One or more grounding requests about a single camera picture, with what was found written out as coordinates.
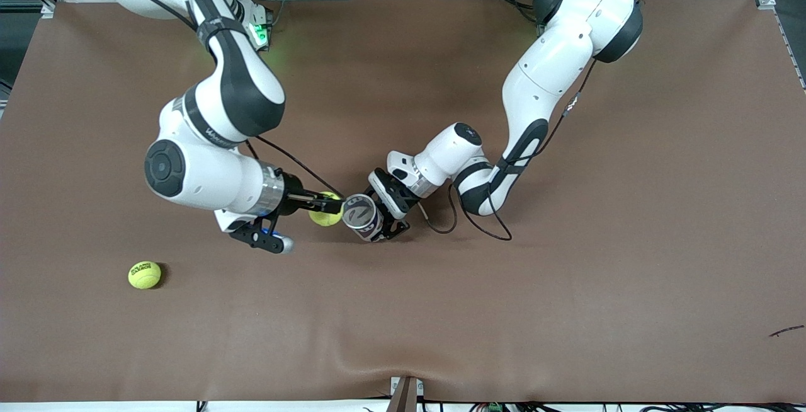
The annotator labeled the yellow Wilson tennis ball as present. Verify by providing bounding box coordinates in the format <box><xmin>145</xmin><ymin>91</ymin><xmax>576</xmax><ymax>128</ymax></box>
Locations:
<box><xmin>308</xmin><ymin>192</ymin><xmax>344</xmax><ymax>227</ymax></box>

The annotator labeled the clear plastic tennis ball can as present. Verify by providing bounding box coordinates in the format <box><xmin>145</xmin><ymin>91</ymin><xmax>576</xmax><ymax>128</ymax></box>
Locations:
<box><xmin>343</xmin><ymin>193</ymin><xmax>386</xmax><ymax>243</ymax></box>

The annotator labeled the yellow Roland Garros tennis ball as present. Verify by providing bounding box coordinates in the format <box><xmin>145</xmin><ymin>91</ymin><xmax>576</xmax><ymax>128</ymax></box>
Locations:
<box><xmin>128</xmin><ymin>261</ymin><xmax>162</xmax><ymax>290</ymax></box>

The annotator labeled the brown table mat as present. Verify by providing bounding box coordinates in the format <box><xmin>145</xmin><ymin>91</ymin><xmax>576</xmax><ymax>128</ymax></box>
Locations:
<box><xmin>0</xmin><ymin>0</ymin><xmax>806</xmax><ymax>403</ymax></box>

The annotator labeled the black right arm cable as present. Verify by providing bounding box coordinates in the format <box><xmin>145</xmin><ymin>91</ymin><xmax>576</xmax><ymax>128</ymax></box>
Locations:
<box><xmin>94</xmin><ymin>0</ymin><xmax>346</xmax><ymax>198</ymax></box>

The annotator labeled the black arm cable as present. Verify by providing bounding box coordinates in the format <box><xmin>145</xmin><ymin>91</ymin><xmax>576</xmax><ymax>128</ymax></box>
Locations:
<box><xmin>419</xmin><ymin>59</ymin><xmax>599</xmax><ymax>242</ymax></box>
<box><xmin>94</xmin><ymin>0</ymin><xmax>346</xmax><ymax>198</ymax></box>

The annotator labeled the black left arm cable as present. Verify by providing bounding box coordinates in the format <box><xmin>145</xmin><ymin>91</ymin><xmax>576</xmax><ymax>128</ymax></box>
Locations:
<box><xmin>419</xmin><ymin>59</ymin><xmax>599</xmax><ymax>242</ymax></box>

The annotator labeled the metal table edge bracket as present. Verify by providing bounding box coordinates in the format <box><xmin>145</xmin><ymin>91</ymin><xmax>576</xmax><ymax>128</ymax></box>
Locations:
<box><xmin>389</xmin><ymin>375</ymin><xmax>424</xmax><ymax>412</ymax></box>

